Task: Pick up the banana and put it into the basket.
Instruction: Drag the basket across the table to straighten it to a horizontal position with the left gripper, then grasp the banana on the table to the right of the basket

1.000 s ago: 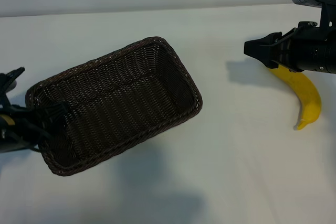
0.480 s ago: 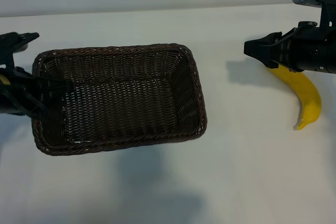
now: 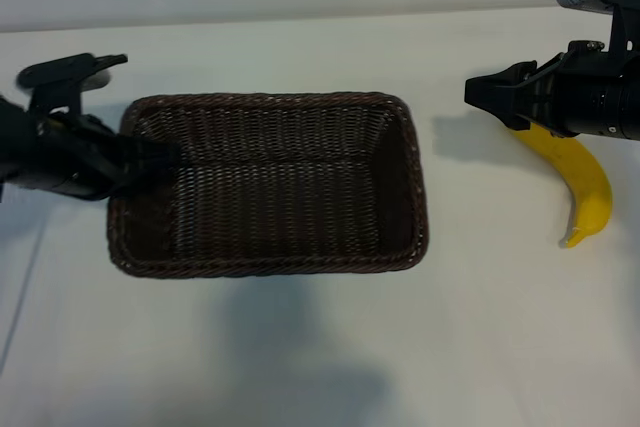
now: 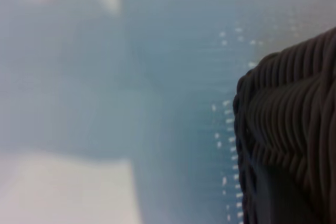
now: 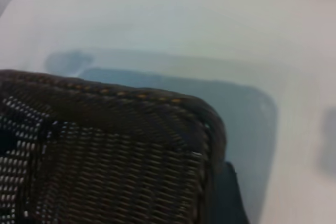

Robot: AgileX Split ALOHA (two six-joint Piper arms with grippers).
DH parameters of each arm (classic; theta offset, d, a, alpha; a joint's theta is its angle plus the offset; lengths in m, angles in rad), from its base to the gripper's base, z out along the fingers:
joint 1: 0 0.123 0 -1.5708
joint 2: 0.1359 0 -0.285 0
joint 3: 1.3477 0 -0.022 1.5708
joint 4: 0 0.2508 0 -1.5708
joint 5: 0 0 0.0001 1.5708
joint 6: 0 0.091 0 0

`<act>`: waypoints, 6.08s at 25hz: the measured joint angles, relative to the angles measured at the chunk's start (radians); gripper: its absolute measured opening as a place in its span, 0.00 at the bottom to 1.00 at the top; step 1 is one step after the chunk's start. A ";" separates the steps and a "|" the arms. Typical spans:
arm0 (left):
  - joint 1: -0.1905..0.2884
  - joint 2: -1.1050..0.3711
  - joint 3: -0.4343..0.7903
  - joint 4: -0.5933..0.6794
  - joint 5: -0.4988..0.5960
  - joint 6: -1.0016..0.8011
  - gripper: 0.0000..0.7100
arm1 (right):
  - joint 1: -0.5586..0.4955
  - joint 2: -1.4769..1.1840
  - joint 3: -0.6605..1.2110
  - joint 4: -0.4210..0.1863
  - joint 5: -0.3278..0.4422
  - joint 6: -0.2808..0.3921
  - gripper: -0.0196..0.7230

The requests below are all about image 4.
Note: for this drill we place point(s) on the dark brown wicker basket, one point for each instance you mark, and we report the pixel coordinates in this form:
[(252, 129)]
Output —
[(294, 90)]

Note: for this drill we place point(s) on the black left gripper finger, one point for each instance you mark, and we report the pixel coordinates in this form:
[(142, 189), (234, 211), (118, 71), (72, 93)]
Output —
[(281, 203)]

